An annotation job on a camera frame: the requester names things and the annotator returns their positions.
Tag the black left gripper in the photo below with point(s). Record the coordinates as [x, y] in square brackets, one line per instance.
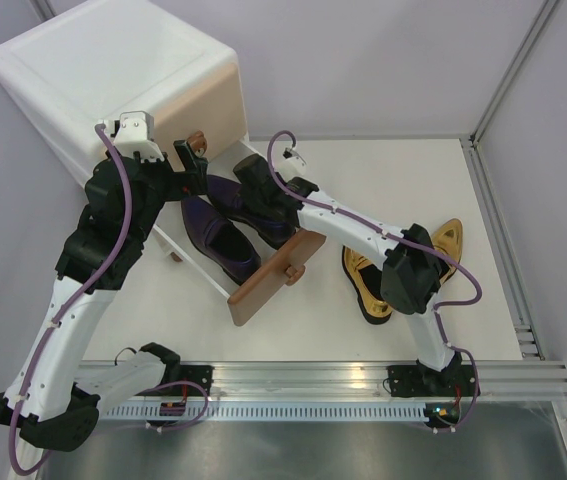
[195, 168]

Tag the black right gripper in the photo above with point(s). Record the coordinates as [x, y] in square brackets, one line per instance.
[283, 178]

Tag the purple metallic loafer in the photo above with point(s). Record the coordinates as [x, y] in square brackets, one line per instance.
[224, 195]
[217, 238]

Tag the brown-front pulled-out drawer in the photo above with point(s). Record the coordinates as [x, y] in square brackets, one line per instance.
[246, 300]

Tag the beige drawer front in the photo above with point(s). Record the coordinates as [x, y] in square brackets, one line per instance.
[214, 106]

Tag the gold metallic loafer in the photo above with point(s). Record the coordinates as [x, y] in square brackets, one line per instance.
[448, 240]
[365, 278]

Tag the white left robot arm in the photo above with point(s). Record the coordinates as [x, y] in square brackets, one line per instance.
[46, 406]

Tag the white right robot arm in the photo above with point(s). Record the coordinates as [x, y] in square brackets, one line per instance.
[412, 271]

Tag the white plastic shoe cabinet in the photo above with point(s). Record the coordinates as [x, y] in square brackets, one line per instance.
[96, 61]

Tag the brown bear drawer knob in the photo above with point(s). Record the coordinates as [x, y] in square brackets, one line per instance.
[198, 143]

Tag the brown lower drawer knob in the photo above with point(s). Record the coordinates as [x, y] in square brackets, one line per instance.
[294, 274]

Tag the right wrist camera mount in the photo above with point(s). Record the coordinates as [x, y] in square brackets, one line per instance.
[293, 158]

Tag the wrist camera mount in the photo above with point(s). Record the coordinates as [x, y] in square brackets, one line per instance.
[293, 158]
[132, 134]

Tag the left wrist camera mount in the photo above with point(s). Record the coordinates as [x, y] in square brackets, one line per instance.
[132, 134]

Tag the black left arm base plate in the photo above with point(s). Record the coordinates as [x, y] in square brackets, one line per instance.
[192, 380]

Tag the aluminium corner frame post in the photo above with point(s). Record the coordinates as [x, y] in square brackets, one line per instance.
[532, 37]

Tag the aluminium mounting rail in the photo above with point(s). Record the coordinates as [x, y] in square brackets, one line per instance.
[498, 380]

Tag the aluminium left frame post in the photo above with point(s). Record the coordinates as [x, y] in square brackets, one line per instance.
[43, 9]

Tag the white slotted cable duct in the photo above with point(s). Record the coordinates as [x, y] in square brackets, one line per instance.
[152, 410]

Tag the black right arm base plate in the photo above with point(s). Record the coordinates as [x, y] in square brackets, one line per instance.
[417, 381]

